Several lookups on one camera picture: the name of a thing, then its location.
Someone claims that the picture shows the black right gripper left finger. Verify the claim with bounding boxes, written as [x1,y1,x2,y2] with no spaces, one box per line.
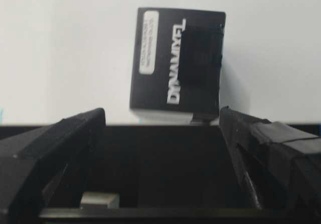
[1,108,106,223]

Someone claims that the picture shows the white base sheet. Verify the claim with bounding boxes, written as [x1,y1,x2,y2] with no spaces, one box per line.
[1,0,320,126]

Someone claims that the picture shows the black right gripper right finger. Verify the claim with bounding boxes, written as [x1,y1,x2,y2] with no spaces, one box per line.
[219,106,320,223]

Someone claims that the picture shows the black Dynamixel box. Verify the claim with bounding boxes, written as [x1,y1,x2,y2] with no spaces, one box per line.
[129,7,226,124]

